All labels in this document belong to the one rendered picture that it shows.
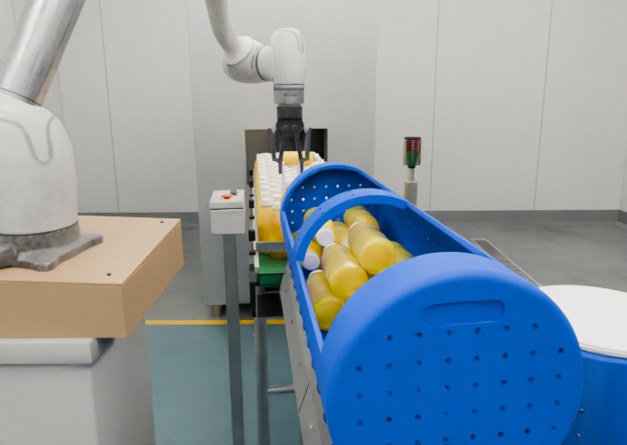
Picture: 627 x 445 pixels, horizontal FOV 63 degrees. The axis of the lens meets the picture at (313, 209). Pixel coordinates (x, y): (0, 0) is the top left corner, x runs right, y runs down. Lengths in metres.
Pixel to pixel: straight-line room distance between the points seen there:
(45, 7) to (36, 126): 0.33
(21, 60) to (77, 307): 0.55
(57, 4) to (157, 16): 4.56
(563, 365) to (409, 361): 0.17
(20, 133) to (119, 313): 0.35
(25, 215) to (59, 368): 0.28
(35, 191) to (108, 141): 4.97
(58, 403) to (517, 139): 5.40
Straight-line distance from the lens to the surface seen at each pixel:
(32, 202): 1.03
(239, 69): 1.56
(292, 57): 1.47
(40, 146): 1.02
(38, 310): 1.00
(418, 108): 5.63
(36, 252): 1.05
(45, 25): 1.26
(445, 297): 0.53
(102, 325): 0.97
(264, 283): 1.54
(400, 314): 0.53
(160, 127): 5.78
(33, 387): 1.07
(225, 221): 1.55
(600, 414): 0.94
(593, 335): 0.93
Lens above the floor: 1.40
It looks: 13 degrees down
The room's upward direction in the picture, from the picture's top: straight up
